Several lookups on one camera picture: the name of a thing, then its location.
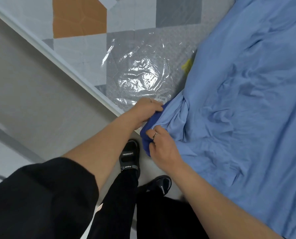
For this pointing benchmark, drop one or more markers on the person's right hand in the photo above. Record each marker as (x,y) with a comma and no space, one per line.
(164,149)

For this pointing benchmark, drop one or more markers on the person's left hand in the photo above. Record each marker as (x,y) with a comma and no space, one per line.
(148,110)

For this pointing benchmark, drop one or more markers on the light blue sheet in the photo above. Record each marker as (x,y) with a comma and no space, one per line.
(237,109)

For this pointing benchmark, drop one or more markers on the white wooden bed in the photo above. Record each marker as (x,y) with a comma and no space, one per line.
(50,56)

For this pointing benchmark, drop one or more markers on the person's left forearm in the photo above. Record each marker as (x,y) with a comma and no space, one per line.
(105,149)

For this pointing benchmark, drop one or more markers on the person's right forearm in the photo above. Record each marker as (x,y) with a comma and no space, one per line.
(212,201)

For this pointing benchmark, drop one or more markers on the person's black trousers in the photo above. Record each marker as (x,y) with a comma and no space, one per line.
(150,216)

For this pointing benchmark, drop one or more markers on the person's black shirt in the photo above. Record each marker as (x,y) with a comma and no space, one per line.
(38,201)

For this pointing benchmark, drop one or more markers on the grey crown print mattress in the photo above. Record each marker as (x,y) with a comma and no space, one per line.
(138,47)

